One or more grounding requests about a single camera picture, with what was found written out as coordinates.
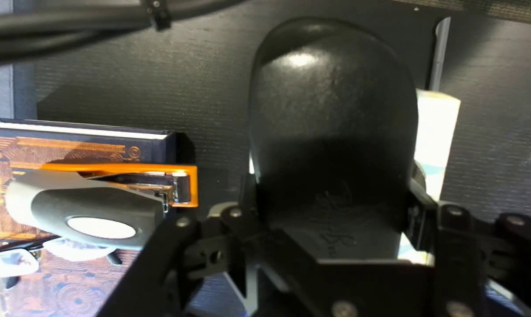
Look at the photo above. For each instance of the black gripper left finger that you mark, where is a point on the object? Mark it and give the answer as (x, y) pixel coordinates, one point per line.
(176, 265)

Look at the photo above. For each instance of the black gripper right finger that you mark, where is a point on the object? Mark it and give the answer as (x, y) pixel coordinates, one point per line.
(460, 258)

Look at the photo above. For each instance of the pale patterned box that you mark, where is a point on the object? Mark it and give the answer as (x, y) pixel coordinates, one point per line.
(436, 135)

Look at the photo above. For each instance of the orange patterned box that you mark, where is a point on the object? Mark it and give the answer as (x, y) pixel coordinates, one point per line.
(53, 151)

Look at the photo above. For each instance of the orange grey stapler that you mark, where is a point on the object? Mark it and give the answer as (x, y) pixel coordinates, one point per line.
(81, 205)

